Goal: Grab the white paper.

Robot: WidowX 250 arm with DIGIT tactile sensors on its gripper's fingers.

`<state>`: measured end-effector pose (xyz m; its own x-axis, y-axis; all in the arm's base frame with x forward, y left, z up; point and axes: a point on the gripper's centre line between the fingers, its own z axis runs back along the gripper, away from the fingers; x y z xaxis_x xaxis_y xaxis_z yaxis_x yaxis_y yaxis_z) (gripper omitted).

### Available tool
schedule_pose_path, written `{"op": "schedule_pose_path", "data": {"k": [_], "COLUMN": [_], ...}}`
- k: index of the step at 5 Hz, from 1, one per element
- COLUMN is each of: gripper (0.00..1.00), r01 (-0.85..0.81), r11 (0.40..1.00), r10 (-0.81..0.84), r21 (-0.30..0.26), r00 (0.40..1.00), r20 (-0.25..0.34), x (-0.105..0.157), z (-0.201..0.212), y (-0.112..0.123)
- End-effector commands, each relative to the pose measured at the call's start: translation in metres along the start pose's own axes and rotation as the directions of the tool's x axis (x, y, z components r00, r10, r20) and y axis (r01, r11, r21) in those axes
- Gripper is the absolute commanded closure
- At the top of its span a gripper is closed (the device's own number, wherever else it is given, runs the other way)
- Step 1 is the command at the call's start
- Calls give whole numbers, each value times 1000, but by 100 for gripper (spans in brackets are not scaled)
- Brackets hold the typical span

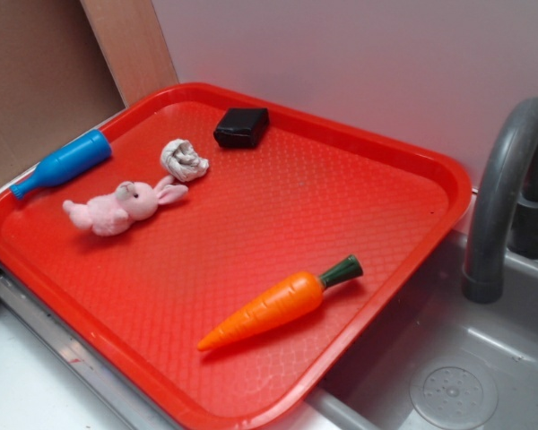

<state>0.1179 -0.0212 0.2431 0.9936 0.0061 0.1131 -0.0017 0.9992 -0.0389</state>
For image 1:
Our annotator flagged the red plastic tray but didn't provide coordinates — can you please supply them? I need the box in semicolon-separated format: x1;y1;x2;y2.
0;83;472;429

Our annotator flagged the orange toy carrot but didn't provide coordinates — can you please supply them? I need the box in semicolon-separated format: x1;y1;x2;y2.
197;254;364;352

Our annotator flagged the black wrapped block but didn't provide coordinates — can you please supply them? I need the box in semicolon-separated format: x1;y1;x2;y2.
213;107;269;149

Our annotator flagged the crumpled white paper ball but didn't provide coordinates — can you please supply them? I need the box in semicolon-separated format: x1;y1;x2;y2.
160;139;209;183

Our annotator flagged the pink plush bunny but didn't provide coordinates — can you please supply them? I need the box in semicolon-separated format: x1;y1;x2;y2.
62;176;188;237

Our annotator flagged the blue toy bottle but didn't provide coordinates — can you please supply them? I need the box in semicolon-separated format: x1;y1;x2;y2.
10;130;112;200

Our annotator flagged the grey toy sink basin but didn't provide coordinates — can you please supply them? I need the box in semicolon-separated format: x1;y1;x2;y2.
306;230;538;430

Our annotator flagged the metal counter edge strip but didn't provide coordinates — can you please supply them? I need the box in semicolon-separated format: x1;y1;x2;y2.
0;271;181;429

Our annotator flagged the light wooden board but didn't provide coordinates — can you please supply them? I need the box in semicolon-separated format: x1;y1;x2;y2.
82;0;178;107

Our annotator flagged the grey toy faucet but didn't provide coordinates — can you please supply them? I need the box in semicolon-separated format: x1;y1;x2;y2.
462;98;538;304

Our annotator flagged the brown cardboard panel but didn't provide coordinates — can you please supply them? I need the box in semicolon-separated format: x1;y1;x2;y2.
0;1;124;188

